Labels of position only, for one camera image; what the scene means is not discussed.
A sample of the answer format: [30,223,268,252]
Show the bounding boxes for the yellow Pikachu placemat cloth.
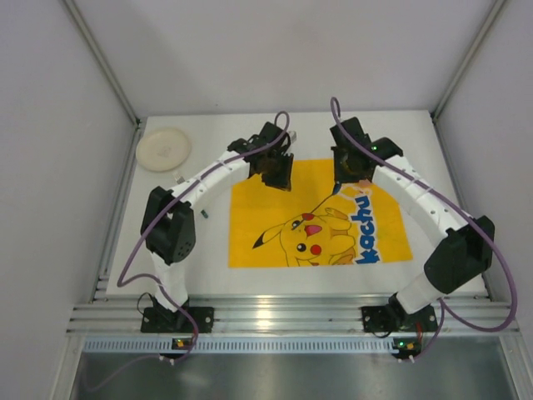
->
[229,159,412,268]

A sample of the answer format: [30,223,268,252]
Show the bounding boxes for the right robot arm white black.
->
[330,117,495,317]

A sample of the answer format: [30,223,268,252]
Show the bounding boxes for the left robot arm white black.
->
[141,122,294,313]

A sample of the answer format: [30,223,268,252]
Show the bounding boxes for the cream round plate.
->
[136,127,192,173]

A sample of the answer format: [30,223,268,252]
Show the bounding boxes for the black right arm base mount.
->
[361,294,438,337]

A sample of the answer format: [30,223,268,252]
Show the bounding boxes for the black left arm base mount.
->
[140,307,215,333]

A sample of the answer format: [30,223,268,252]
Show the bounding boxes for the aluminium front rail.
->
[66,293,520,337]

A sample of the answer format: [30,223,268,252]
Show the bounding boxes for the aluminium corner frame post right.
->
[430,0,510,124]

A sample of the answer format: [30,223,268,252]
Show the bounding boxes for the aluminium corner frame post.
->
[59,0,140,127]
[430,0,510,124]

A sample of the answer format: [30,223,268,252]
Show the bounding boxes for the perforated cable duct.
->
[83,337,420,354]

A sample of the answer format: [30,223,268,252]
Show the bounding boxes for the aluminium corner frame post left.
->
[59,0,140,127]

